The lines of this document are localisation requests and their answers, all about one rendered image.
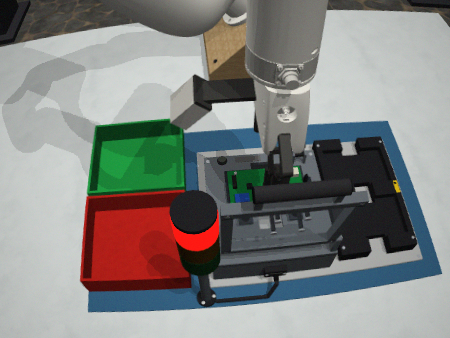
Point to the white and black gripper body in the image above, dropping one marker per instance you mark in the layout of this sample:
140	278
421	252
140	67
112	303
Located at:
272	106

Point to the green open-top bin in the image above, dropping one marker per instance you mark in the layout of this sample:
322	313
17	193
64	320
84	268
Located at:
142	156

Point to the green circuit board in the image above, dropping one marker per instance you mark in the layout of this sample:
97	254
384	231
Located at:
240	185

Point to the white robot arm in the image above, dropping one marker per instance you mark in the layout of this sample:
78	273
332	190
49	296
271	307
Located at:
283	40

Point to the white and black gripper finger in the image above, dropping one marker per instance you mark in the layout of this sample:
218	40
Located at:
284	169
255	124

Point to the red open bin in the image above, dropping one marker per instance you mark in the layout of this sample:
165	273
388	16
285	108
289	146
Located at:
130	235

